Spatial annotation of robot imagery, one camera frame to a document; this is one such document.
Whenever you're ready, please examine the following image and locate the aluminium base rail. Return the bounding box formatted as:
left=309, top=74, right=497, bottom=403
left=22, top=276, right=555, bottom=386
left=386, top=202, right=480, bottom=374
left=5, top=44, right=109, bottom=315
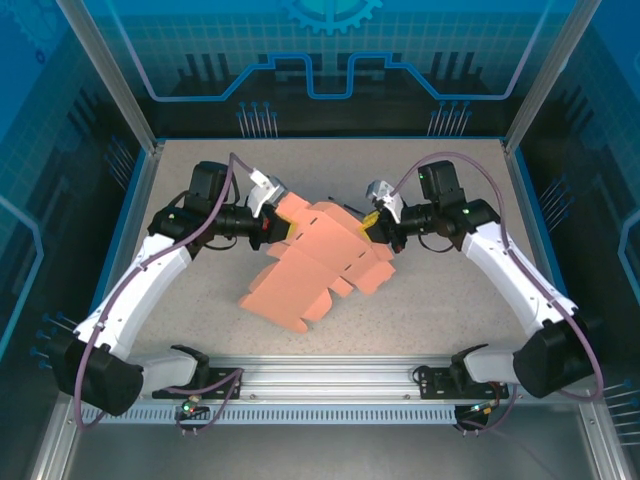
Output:
left=139, top=354, right=521, bottom=401

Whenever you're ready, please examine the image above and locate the aluminium side rail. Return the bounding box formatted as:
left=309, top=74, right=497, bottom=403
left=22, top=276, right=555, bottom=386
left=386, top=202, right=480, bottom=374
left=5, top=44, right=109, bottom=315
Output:
left=87, top=142, right=167, bottom=326
left=502, top=139, right=576, bottom=311

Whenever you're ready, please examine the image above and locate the orange paper box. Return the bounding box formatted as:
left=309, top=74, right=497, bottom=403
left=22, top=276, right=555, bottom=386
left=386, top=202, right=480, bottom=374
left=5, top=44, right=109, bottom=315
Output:
left=237, top=192, right=399, bottom=335

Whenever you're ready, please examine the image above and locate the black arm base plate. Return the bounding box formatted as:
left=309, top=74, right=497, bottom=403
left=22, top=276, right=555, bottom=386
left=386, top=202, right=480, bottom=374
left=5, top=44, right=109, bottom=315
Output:
left=416, top=366, right=511, bottom=401
left=151, top=367, right=246, bottom=401

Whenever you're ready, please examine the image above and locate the clear black ink pen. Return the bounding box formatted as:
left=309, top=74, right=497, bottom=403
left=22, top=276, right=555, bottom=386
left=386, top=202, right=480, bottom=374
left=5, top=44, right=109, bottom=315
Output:
left=327, top=194, right=369, bottom=215

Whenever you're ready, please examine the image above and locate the aluminium frame post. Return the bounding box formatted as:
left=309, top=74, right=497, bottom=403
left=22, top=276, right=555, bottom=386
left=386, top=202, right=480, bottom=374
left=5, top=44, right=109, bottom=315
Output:
left=55, top=0, right=167, bottom=154
left=502, top=0, right=587, bottom=156

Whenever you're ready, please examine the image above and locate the slotted grey cable duct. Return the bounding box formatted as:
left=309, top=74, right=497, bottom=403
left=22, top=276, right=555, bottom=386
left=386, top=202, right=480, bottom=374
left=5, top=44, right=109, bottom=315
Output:
left=79, top=405, right=464, bottom=426

